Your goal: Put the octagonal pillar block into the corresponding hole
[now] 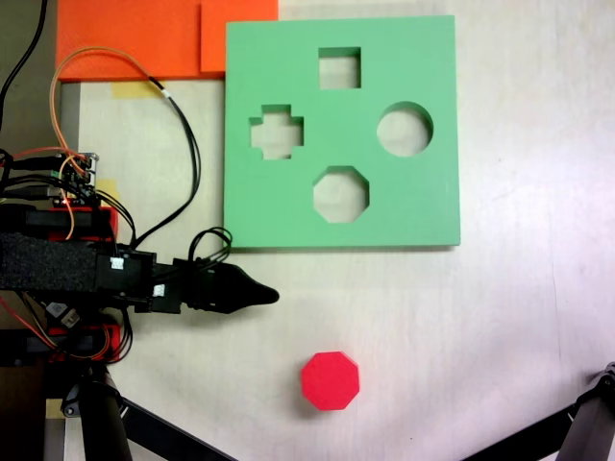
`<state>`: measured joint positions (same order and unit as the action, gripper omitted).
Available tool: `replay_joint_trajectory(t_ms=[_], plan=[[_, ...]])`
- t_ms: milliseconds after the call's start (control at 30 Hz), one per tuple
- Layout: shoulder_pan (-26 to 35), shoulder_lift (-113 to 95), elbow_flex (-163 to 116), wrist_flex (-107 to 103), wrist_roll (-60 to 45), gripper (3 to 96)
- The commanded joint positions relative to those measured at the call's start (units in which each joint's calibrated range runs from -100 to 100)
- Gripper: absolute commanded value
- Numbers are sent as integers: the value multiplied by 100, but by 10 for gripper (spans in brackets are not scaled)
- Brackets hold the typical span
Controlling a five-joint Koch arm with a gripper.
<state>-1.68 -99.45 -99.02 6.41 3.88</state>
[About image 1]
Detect thick black cable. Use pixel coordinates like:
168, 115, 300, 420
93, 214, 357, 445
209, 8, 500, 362
0, 0, 49, 133

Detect green shape sorting board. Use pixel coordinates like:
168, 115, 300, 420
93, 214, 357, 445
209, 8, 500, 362
222, 14, 462, 250

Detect red octagonal pillar block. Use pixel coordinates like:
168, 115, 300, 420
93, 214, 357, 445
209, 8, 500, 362
301, 351, 361, 412

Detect black gripper motor wires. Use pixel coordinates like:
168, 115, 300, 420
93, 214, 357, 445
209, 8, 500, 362
187, 228, 234, 265

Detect black converter circuit board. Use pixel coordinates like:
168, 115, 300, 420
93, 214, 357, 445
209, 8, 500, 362
42, 300, 81, 330

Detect red and black table clamp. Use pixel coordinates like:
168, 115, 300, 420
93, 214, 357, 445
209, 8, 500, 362
0, 324, 121, 362
0, 204, 120, 241

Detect orange flat block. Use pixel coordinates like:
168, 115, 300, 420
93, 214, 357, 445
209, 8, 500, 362
56, 0, 280, 82

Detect yellow masking tape strip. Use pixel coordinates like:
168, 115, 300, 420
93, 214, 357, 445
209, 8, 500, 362
111, 80, 162, 100
95, 179, 120, 206

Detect orange and black wire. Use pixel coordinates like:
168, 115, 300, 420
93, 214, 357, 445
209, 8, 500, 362
49, 46, 202, 251

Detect black tripod leg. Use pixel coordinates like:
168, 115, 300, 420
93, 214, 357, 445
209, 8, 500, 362
556, 360, 615, 461
60, 367, 135, 461

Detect black power plug cable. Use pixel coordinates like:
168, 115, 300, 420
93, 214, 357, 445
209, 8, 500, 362
12, 156, 62, 170

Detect green circuit board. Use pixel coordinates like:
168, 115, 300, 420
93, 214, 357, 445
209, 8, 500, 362
50, 152, 102, 208

